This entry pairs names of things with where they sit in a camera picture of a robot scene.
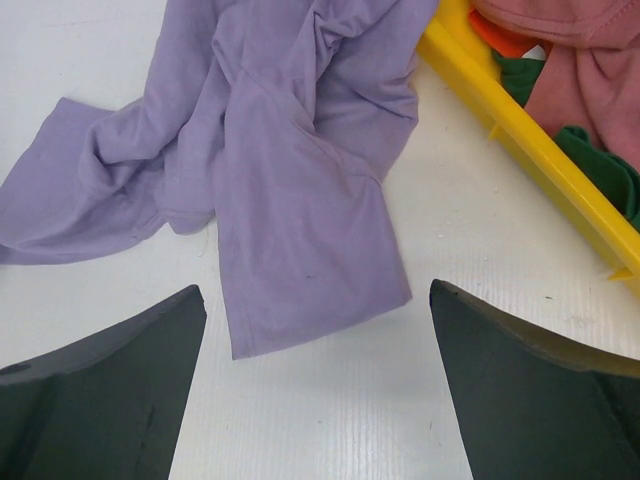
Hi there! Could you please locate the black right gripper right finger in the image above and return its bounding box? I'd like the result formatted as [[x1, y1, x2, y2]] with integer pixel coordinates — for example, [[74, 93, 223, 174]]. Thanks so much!
[[429, 280, 639, 479]]

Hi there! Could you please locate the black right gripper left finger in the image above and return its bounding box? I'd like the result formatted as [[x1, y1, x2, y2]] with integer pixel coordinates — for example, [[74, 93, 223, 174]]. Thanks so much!
[[1, 285, 207, 479]]

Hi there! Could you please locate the purple t shirt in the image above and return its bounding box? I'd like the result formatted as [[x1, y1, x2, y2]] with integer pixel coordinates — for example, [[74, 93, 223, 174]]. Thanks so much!
[[1, 1, 438, 359]]

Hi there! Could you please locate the green t shirt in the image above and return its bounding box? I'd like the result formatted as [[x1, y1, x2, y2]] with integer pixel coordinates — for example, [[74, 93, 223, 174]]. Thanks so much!
[[491, 49, 639, 231]]

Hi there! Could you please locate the pink t shirt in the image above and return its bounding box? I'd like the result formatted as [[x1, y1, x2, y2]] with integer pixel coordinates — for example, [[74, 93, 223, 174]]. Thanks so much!
[[474, 0, 639, 165]]

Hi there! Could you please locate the orange t shirt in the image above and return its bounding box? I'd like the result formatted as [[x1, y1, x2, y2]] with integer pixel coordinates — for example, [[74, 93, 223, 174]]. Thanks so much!
[[468, 9, 536, 58]]

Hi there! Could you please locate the yellow plastic tray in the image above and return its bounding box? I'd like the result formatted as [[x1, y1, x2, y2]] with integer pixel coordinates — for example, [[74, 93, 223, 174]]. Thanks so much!
[[417, 1, 639, 291]]

